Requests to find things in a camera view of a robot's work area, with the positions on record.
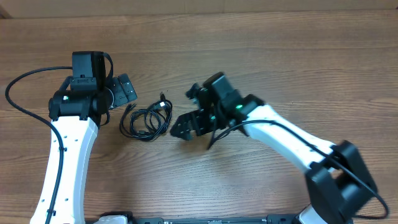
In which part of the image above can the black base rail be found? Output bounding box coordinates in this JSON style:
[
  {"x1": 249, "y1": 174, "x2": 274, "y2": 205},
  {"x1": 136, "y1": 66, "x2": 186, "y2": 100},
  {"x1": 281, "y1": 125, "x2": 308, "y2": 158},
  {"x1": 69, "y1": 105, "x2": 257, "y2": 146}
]
[{"x1": 86, "y1": 211, "x2": 308, "y2": 224}]

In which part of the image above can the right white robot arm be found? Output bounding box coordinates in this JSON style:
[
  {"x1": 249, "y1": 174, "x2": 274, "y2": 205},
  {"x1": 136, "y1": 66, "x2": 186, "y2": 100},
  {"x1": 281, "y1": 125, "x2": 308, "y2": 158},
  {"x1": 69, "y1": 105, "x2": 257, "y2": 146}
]
[{"x1": 170, "y1": 72, "x2": 378, "y2": 223}]

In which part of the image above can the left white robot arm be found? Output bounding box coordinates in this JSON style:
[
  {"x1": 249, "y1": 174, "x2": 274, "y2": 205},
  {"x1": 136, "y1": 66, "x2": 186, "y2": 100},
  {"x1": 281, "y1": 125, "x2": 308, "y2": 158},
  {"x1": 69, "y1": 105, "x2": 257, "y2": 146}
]
[{"x1": 30, "y1": 51, "x2": 137, "y2": 223}]

